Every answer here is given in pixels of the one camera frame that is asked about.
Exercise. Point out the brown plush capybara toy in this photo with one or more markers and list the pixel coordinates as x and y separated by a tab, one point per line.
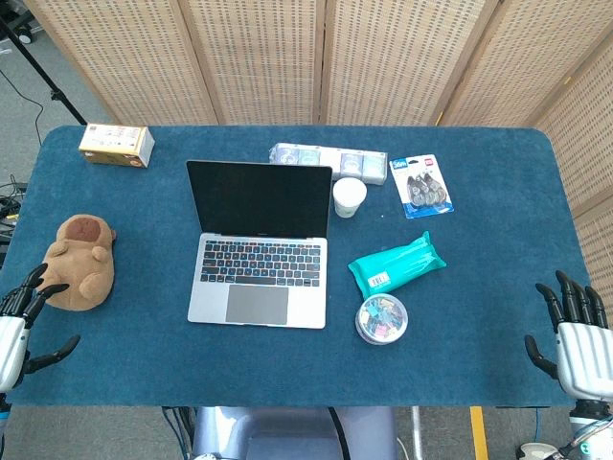
81	263

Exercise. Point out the woven folding screen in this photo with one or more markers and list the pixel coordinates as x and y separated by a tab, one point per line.
383	57

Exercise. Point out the correction tape blister pack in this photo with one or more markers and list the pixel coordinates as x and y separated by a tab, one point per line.
421	184

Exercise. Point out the silver laptop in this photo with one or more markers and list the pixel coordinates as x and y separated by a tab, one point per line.
258	268

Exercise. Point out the grey robot torso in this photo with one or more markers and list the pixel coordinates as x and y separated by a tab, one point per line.
292	433

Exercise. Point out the teal wet wipes pack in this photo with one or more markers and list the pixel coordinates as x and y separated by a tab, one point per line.
397	266

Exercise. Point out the clear tub of binder clips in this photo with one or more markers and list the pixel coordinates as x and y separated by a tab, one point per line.
381	318

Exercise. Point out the black tripod stand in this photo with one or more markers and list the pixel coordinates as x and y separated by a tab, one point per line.
43	72

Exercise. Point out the white paper cup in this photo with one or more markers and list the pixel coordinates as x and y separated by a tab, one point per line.
349	196

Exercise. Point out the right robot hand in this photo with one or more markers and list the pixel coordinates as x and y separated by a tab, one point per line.
586	354

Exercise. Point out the wrapped pocket tissue multipack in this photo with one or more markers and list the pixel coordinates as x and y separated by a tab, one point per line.
330	160

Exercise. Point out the yellow cardboard box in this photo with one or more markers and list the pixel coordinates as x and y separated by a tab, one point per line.
117	144

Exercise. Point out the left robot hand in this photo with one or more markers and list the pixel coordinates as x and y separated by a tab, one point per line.
10	335

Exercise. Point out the white shoe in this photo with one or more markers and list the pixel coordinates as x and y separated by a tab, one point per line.
538	451

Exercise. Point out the blue table mat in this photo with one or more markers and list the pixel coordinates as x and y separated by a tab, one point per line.
306	369

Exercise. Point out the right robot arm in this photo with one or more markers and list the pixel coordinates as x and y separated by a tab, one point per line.
591	426

